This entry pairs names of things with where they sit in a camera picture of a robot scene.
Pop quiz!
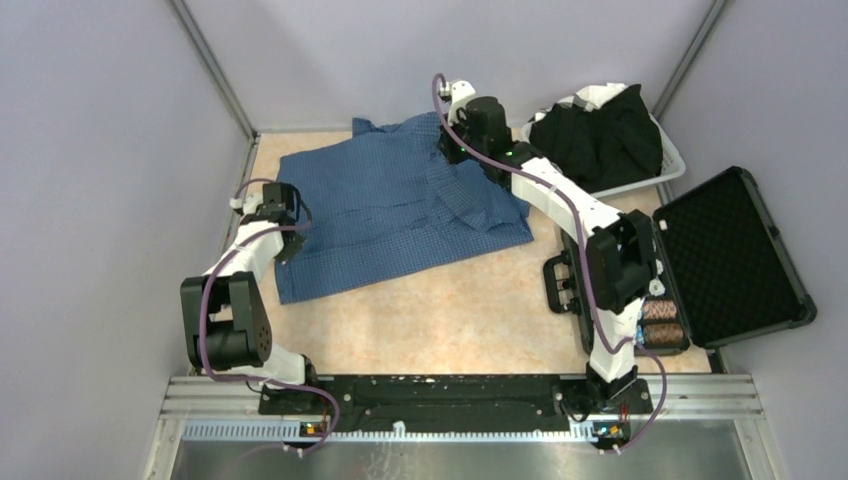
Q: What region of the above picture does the blue checkered long sleeve shirt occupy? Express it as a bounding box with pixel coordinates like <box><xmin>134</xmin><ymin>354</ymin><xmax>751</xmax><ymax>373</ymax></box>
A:
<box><xmin>275</xmin><ymin>112</ymin><xmax>534</xmax><ymax>304</ymax></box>

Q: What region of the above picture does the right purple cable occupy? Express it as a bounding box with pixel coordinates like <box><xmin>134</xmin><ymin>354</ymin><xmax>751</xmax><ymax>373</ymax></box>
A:
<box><xmin>431</xmin><ymin>72</ymin><xmax>668</xmax><ymax>455</ymax></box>

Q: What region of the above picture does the black poker chip case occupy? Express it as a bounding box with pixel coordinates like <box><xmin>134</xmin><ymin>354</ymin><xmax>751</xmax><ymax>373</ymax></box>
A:
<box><xmin>585</xmin><ymin>166</ymin><xmax>817</xmax><ymax>355</ymax></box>

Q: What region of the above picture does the black shirt in basket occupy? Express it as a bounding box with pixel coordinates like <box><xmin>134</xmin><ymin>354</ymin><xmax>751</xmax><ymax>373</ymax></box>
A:
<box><xmin>528</xmin><ymin>84</ymin><xmax>664</xmax><ymax>195</ymax></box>

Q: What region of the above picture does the white plastic laundry basket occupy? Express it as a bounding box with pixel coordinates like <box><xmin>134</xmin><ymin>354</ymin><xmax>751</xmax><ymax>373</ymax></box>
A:
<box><xmin>519</xmin><ymin>92</ymin><xmax>688</xmax><ymax>200</ymax></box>

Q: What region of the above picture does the white garment in basket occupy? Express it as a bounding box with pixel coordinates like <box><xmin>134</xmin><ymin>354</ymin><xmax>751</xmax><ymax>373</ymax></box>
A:
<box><xmin>531</xmin><ymin>82</ymin><xmax>628</xmax><ymax>122</ymax></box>

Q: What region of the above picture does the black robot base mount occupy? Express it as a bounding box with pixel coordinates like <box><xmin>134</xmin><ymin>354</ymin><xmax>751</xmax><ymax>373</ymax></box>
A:
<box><xmin>258</xmin><ymin>374</ymin><xmax>654</xmax><ymax>434</ymax></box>

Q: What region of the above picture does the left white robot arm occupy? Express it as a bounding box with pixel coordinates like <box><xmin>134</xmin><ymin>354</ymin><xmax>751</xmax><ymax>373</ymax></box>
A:
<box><xmin>180</xmin><ymin>180</ymin><xmax>321</xmax><ymax>414</ymax></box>

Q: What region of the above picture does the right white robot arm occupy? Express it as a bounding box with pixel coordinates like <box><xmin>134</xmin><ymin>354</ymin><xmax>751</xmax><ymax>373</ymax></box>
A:
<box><xmin>431</xmin><ymin>73</ymin><xmax>658</xmax><ymax>412</ymax></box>

